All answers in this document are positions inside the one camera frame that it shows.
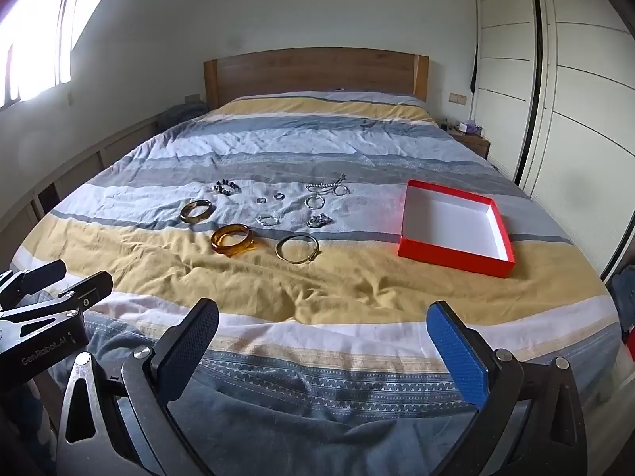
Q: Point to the bed with striped duvet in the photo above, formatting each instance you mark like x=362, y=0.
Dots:
x=347, y=148

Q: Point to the wooden headboard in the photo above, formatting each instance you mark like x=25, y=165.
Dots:
x=317, y=72

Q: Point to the window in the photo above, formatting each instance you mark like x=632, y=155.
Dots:
x=34, y=34

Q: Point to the amber bangle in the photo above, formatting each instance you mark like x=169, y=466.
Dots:
x=233, y=248

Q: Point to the dark hanging cloth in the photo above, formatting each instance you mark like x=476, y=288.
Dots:
x=474, y=69

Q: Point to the white wardrobe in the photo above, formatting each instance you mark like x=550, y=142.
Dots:
x=585, y=109

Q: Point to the low wooden wall cabinet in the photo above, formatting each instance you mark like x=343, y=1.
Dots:
x=74, y=168

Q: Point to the tissue box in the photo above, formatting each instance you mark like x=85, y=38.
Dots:
x=469, y=127

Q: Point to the brown bangle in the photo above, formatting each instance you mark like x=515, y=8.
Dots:
x=187, y=215

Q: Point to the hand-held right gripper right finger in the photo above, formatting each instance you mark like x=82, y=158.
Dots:
x=459, y=352

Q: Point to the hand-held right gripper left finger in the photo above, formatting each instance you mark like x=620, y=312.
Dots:
x=186, y=347

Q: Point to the silver thin bangles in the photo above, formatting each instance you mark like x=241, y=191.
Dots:
x=278, y=249

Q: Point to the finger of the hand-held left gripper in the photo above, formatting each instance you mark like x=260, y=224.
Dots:
x=42, y=277
x=92, y=290

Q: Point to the red shallow box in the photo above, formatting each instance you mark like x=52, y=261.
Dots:
x=446, y=223

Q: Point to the wooden nightstand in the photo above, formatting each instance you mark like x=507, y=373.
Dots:
x=476, y=145

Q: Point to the blue jeans pile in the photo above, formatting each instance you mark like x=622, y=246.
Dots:
x=622, y=287

